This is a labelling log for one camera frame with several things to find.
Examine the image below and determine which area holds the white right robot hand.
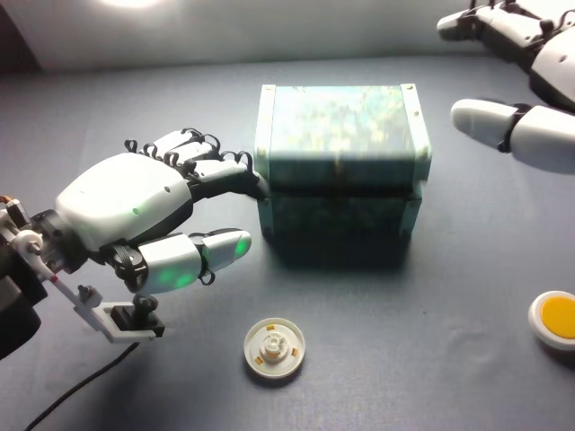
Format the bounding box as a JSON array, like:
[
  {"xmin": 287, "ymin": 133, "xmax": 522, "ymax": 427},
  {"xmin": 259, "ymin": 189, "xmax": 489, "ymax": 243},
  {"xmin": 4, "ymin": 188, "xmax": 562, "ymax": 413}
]
[{"xmin": 436, "ymin": 0, "xmax": 575, "ymax": 174}]

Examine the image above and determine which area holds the thin black cable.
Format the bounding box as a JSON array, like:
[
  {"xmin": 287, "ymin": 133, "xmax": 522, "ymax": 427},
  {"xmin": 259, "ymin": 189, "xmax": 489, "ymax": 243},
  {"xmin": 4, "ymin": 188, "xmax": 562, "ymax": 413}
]
[{"xmin": 22, "ymin": 341, "xmax": 141, "ymax": 431}]

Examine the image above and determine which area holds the grey table cloth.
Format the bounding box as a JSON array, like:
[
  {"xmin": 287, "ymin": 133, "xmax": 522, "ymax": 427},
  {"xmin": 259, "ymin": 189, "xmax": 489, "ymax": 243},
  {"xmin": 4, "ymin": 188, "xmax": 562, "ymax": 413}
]
[{"xmin": 0, "ymin": 53, "xmax": 575, "ymax": 431}]

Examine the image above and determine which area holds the white round plastic cap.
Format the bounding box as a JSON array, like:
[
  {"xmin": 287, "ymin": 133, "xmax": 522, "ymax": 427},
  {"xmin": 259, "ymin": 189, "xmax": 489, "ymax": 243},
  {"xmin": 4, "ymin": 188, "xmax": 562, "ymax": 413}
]
[{"xmin": 243, "ymin": 316, "xmax": 307, "ymax": 383}]

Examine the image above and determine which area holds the teal wooden chest lid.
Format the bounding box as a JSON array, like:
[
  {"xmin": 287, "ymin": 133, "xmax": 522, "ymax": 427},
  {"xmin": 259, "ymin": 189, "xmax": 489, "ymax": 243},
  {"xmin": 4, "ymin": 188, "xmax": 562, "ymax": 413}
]
[{"xmin": 252, "ymin": 83, "xmax": 433, "ymax": 193}]

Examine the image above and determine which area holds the white button with yellow top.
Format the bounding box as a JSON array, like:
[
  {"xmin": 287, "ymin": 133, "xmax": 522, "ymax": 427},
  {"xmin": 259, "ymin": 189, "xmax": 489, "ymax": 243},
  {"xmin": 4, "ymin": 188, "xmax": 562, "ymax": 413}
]
[{"xmin": 527, "ymin": 290, "xmax": 575, "ymax": 352}]

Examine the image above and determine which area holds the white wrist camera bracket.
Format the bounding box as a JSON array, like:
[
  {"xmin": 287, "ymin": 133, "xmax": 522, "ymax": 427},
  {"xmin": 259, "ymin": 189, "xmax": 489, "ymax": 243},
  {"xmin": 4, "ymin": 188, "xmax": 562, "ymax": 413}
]
[{"xmin": 15, "ymin": 228, "xmax": 166, "ymax": 345}]

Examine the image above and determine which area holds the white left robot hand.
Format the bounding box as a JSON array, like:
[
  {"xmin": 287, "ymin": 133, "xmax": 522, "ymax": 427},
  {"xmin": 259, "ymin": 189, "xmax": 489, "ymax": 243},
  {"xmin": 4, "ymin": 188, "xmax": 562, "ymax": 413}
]
[{"xmin": 54, "ymin": 128, "xmax": 271, "ymax": 295}]

